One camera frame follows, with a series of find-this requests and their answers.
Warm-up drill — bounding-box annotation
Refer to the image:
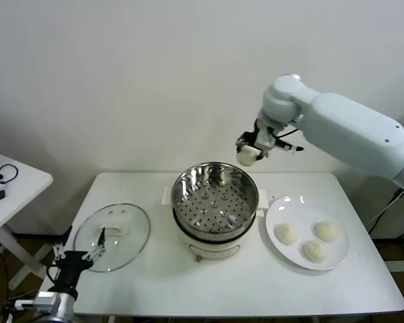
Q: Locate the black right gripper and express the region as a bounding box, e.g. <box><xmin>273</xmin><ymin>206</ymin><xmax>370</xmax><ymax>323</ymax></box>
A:
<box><xmin>235</xmin><ymin>120</ymin><xmax>270</xmax><ymax>162</ymax></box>

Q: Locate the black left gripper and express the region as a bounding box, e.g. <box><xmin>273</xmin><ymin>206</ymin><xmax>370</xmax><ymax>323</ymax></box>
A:
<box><xmin>50</xmin><ymin>225</ymin><xmax>107</xmax><ymax>299</ymax></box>

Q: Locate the white steamed baozi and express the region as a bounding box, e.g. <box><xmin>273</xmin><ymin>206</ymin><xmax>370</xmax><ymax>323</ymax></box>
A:
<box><xmin>275</xmin><ymin>223</ymin><xmax>299</xmax><ymax>245</ymax></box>
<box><xmin>302</xmin><ymin>240</ymin><xmax>329</xmax><ymax>263</ymax></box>
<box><xmin>237</xmin><ymin>147</ymin><xmax>260</xmax><ymax>166</ymax></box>
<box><xmin>314</xmin><ymin>221</ymin><xmax>340</xmax><ymax>242</ymax></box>

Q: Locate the perforated steel steamer basket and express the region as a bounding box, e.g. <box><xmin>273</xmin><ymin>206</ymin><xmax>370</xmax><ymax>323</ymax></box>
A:
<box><xmin>170</xmin><ymin>162</ymin><xmax>259</xmax><ymax>236</ymax></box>

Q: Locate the white round plate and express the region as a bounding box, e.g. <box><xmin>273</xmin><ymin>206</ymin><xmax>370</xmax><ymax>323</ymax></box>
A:
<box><xmin>265</xmin><ymin>195</ymin><xmax>351</xmax><ymax>272</ymax></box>

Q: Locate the white side table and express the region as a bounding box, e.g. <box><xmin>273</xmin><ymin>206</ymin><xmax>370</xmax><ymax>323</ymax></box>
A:
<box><xmin>0</xmin><ymin>153</ymin><xmax>55</xmax><ymax>292</ymax></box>

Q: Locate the white electric cooker base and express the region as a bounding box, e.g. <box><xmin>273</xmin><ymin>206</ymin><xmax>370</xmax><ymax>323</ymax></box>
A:
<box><xmin>161</xmin><ymin>186</ymin><xmax>269</xmax><ymax>263</ymax></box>

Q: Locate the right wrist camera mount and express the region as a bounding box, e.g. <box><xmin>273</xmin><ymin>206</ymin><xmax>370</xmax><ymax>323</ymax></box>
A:
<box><xmin>257</xmin><ymin>129</ymin><xmax>277</xmax><ymax>149</ymax></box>

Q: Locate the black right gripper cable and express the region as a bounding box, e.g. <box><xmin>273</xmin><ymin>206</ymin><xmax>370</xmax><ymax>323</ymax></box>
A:
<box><xmin>274</xmin><ymin>127</ymin><xmax>305</xmax><ymax>152</ymax></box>

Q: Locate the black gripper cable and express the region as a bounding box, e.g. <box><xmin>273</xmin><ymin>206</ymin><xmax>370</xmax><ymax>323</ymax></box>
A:
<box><xmin>46</xmin><ymin>265</ymin><xmax>60</xmax><ymax>287</ymax></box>
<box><xmin>274</xmin><ymin>127</ymin><xmax>305</xmax><ymax>152</ymax></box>

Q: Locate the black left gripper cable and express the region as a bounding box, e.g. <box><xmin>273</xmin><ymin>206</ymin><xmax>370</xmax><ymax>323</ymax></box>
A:
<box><xmin>46</xmin><ymin>265</ymin><xmax>60</xmax><ymax>287</ymax></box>

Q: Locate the glass lid with white handle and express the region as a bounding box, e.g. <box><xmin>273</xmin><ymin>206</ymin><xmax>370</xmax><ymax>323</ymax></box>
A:
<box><xmin>73</xmin><ymin>203</ymin><xmax>152</xmax><ymax>273</ymax></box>

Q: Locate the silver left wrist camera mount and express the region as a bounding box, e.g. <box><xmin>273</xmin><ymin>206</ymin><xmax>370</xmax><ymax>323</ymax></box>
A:
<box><xmin>15</xmin><ymin>291</ymin><xmax>60</xmax><ymax>312</ymax></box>

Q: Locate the black wall power cable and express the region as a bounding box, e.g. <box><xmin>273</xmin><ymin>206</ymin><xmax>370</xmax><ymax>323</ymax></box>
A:
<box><xmin>366</xmin><ymin>188</ymin><xmax>404</xmax><ymax>236</ymax></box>

